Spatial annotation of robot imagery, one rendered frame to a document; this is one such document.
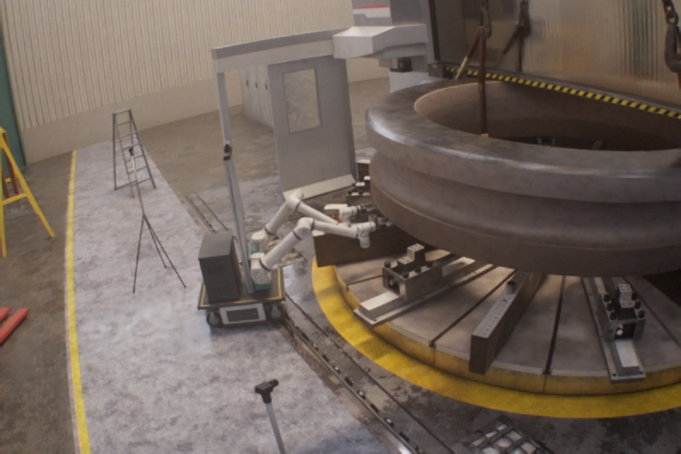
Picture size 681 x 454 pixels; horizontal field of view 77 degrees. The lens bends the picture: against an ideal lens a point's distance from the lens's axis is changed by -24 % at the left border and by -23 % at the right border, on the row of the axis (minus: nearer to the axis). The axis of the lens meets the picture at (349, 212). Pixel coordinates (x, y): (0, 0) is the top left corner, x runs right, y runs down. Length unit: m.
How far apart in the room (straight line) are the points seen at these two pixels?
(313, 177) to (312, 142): 0.59
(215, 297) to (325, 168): 4.12
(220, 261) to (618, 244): 3.71
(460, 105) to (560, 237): 3.86
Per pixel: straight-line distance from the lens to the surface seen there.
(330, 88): 8.79
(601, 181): 4.12
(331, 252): 5.84
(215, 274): 5.38
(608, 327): 4.29
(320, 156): 8.90
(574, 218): 4.36
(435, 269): 4.96
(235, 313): 5.50
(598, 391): 4.53
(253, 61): 8.08
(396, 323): 4.83
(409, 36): 7.90
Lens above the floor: 3.02
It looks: 22 degrees down
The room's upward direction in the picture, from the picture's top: 6 degrees counter-clockwise
